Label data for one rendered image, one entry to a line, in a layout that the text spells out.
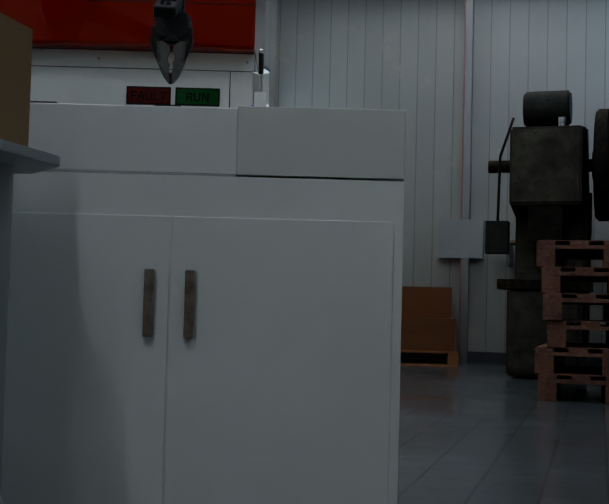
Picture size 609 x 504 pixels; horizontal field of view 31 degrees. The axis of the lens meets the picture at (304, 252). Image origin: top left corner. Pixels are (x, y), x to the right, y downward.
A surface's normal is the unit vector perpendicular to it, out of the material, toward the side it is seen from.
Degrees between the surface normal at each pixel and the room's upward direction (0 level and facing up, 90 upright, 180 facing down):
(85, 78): 90
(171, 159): 90
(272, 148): 90
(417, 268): 90
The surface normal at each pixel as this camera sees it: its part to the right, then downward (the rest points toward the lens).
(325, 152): 0.01, -0.05
